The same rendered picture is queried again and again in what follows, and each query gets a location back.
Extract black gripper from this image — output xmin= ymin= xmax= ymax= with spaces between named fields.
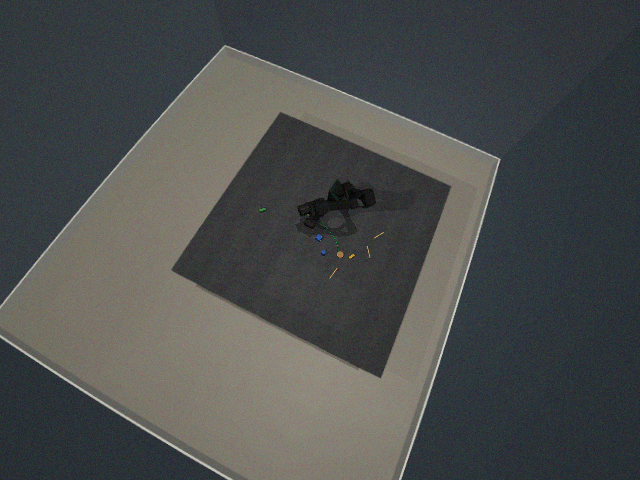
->
xmin=304 ymin=213 xmax=320 ymax=229

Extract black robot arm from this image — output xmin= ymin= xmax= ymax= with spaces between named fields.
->
xmin=297 ymin=181 xmax=376 ymax=217

